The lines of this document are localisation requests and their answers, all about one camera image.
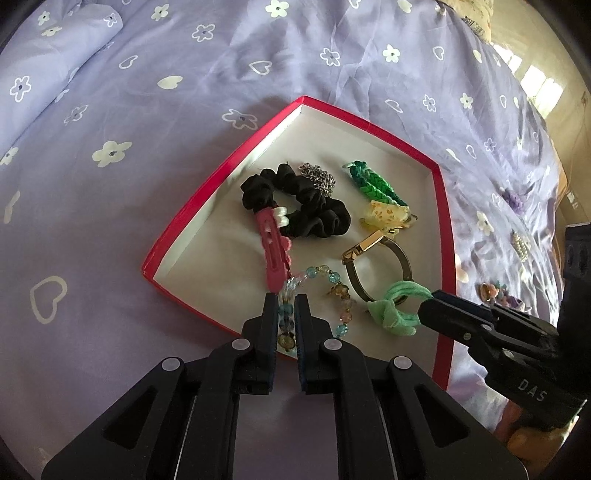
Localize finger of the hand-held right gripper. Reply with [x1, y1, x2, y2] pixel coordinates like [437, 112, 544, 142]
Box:
[418, 300, 513, 356]
[431, 289, 559, 344]

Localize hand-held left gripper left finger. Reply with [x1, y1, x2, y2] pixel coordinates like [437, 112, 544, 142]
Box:
[41, 292, 280, 480]

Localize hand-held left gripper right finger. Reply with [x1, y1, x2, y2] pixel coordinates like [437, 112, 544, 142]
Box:
[295, 293, 525, 480]

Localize green bow hair tie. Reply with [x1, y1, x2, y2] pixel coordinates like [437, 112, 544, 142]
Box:
[367, 281, 430, 337]

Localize blue crystal bead bracelet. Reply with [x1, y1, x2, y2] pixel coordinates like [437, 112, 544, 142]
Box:
[276, 264, 357, 354]

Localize pink hair clip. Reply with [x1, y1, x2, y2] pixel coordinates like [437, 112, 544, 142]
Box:
[255, 207, 294, 292]

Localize gold bangle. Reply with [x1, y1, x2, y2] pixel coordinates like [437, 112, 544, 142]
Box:
[342, 229, 414, 305]

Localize yellow bow hair clip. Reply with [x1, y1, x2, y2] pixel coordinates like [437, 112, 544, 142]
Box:
[359, 199, 419, 232]

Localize black scrunchie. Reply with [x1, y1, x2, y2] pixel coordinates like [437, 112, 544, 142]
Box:
[240, 162, 352, 240]

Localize green braided bracelet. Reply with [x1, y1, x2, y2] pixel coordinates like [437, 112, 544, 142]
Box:
[342, 160, 409, 207]

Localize silver chain necklace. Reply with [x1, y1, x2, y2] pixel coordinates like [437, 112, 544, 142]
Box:
[299, 162, 337, 197]

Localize red cardboard box lid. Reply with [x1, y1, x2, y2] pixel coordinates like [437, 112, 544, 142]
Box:
[141, 95, 458, 388]

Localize purple flower print quilt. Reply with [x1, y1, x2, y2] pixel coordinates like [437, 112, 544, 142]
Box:
[0, 0, 573, 480]

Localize cartoon print pillow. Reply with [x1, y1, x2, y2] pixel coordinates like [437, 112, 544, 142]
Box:
[436, 0, 492, 43]

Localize colourful bead bracelet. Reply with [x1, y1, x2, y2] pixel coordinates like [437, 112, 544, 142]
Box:
[489, 281, 513, 305]

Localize pearl hair tie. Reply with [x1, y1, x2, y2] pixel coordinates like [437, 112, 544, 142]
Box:
[512, 231, 532, 263]

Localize purple flower hair tie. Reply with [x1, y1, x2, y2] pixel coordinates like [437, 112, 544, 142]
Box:
[501, 189, 529, 214]

